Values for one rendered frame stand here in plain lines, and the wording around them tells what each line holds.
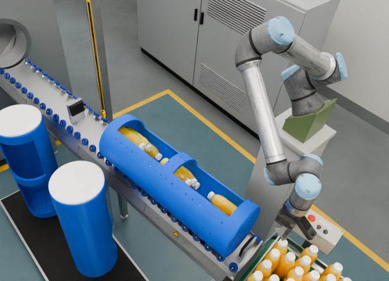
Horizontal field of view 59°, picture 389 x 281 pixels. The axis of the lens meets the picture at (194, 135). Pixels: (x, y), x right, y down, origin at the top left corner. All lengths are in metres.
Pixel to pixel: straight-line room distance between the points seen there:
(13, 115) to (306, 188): 1.73
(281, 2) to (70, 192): 2.04
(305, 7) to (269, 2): 0.30
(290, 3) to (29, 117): 2.00
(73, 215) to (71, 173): 0.22
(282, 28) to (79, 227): 1.41
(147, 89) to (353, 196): 2.46
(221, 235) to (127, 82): 2.95
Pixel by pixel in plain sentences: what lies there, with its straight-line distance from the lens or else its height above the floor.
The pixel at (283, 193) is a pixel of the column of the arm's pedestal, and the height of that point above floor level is 0.67.
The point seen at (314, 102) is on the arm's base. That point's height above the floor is 1.34.
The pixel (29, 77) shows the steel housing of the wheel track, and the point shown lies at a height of 0.93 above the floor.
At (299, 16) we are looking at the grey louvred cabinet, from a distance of 2.81.
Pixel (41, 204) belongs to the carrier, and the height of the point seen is 0.16.
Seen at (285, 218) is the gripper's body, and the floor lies 1.29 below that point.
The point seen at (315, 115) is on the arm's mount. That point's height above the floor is 1.32.
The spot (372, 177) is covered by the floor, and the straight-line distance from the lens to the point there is 3.80.
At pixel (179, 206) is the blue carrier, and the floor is 1.15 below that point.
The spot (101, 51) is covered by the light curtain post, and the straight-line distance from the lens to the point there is 2.39.
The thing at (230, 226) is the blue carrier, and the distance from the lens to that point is 1.53.
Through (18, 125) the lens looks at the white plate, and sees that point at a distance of 2.26.
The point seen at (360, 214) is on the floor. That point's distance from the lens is 3.44.
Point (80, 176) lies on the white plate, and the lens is 1.91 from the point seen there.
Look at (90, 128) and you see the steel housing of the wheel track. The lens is 2.30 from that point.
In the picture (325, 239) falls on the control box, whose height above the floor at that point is 1.10.
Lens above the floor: 2.51
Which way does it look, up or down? 45 degrees down
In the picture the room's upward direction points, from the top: 7 degrees clockwise
